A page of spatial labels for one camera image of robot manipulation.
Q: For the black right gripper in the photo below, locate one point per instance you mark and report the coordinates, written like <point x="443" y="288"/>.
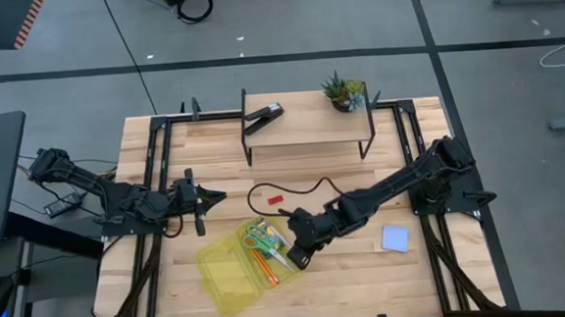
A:
<point x="306" y="231"/>

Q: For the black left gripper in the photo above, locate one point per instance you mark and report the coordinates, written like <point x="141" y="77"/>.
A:
<point x="187" y="199"/>

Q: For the red eraser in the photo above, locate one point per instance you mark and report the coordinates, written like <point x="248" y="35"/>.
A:
<point x="275" y="199"/>

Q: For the pale blue sticky note pad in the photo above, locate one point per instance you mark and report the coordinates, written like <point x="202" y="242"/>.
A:
<point x="395" y="238"/>

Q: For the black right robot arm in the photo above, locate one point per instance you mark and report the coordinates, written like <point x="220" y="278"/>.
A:
<point x="392" y="186"/>

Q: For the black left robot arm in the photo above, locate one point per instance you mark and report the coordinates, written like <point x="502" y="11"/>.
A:
<point x="118" y="198"/>

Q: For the yellow translucent plastic case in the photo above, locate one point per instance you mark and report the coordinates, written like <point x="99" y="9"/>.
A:
<point x="226" y="275"/>

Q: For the black stapler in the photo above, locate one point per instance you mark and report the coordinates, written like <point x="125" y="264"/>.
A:
<point x="262" y="115"/>

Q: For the wooden shelf with black legs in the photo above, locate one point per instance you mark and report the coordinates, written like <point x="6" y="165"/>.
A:
<point x="310" y="122"/>

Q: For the potted succulent plant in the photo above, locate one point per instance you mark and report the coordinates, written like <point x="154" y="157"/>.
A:
<point x="342" y="96"/>

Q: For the black power adapter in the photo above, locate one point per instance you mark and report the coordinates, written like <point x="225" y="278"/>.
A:
<point x="63" y="204"/>

